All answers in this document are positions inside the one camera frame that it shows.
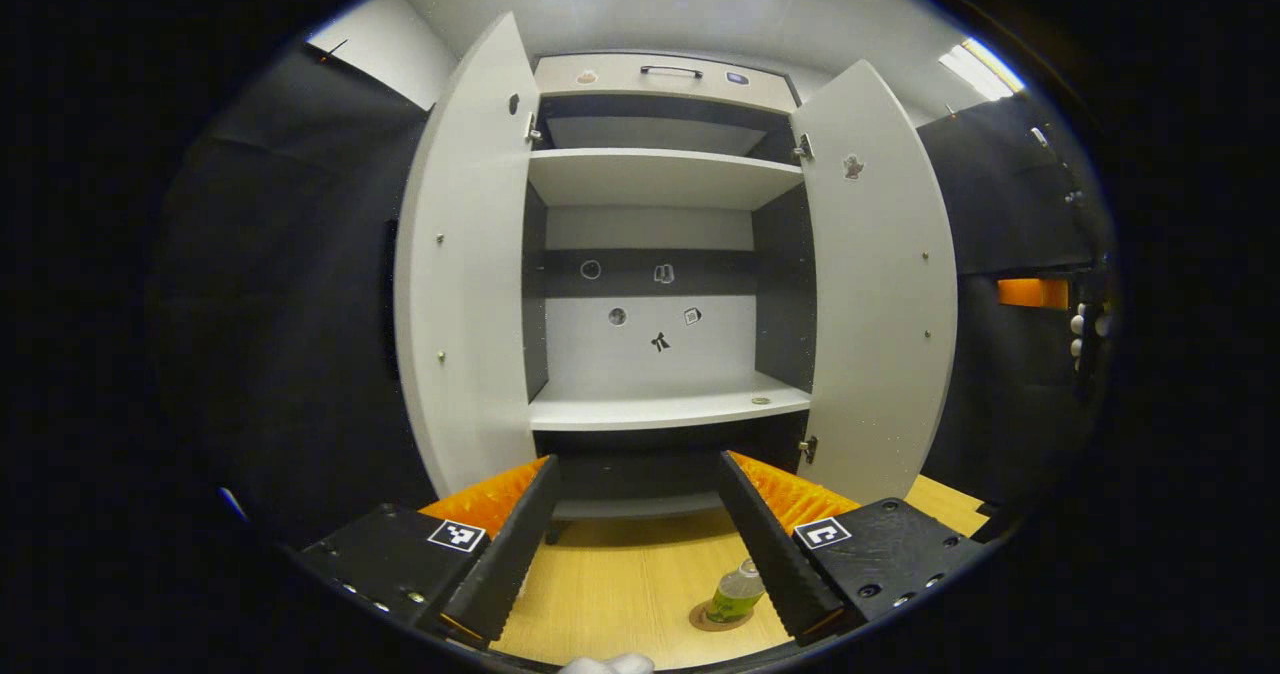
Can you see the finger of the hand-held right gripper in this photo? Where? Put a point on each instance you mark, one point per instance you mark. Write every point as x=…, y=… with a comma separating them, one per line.
x=1030, y=292

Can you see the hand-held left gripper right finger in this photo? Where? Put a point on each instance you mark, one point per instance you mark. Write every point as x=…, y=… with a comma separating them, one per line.
x=770, y=554

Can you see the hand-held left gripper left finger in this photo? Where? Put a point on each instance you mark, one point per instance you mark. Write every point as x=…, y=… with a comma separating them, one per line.
x=505, y=564

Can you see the green label plastic bottle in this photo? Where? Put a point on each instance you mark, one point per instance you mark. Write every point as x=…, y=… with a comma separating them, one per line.
x=738, y=589

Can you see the round brown coaster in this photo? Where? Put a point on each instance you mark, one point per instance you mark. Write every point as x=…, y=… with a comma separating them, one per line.
x=705, y=622

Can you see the white cabinet door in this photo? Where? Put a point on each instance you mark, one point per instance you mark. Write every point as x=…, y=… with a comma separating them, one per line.
x=880, y=294
x=465, y=274

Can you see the white and grey cabinet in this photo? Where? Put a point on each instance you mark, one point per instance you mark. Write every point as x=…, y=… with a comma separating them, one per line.
x=650, y=344

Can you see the metal door hinge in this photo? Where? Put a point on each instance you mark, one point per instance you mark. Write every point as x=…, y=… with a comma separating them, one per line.
x=803, y=147
x=808, y=449
x=533, y=129

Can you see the white cabinet shelf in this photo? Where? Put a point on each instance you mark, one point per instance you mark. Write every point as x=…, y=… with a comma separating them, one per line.
x=660, y=179
x=640, y=409

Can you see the white cabinet drawer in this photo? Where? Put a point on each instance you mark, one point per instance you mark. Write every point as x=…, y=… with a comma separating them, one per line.
x=620, y=84

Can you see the black backdrop cloth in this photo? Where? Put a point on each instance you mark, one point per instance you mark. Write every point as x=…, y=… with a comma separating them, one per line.
x=290, y=284
x=1000, y=204

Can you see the ceiling light panel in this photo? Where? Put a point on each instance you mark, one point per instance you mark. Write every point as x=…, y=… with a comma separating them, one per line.
x=980, y=69

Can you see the black cloth clip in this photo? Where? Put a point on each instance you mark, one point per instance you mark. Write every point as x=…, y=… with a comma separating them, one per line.
x=332, y=50

